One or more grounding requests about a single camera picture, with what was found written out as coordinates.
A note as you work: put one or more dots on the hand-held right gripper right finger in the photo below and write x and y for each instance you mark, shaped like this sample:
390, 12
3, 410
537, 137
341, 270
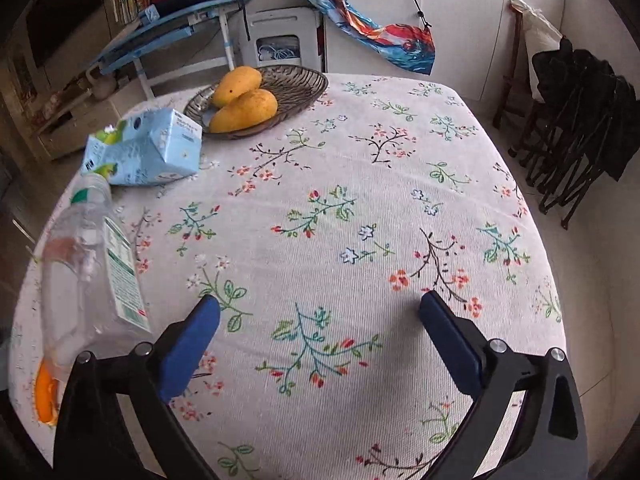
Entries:
450, 340

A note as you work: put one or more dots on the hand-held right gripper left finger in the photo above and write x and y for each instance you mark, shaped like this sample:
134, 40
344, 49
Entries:
192, 345

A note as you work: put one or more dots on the clear plastic bottle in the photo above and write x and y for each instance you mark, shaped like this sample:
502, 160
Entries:
80, 270

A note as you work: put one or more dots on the light blue drink carton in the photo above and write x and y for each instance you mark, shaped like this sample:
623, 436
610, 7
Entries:
150, 155

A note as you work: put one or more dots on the yellow mango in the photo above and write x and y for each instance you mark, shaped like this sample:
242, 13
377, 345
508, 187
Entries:
245, 110
235, 85

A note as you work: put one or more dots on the white television cabinet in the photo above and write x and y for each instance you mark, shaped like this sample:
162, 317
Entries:
75, 125

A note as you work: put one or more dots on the black folding chairs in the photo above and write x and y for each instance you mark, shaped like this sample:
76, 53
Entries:
575, 110

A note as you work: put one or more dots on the woven basket tray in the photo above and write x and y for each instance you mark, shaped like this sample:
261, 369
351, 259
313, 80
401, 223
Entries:
295, 90

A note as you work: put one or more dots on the blue study desk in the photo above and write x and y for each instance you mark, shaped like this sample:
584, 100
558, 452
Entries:
165, 30

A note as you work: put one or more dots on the wooden chair with white cushion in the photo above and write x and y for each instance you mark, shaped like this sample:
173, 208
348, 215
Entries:
542, 35

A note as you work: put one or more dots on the white air purifier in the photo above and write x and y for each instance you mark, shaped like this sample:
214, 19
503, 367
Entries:
280, 22

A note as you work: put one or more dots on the row of books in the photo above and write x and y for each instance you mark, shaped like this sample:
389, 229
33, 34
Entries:
130, 0

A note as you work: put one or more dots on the black television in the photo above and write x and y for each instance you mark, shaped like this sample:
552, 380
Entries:
60, 15

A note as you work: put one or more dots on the white wall cabinet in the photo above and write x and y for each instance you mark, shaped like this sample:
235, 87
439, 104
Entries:
475, 20

